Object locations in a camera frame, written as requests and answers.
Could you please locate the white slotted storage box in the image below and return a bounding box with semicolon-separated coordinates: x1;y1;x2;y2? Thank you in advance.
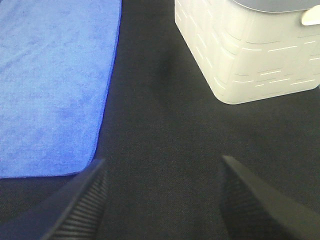
174;0;320;105

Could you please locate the blue microfiber towel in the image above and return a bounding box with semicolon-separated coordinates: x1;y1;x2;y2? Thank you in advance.
0;0;122;179

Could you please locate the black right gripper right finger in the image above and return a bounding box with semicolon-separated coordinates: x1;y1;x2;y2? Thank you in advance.
217;155;303;240

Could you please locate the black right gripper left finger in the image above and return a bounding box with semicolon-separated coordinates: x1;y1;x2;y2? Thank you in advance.
37;158;109;240

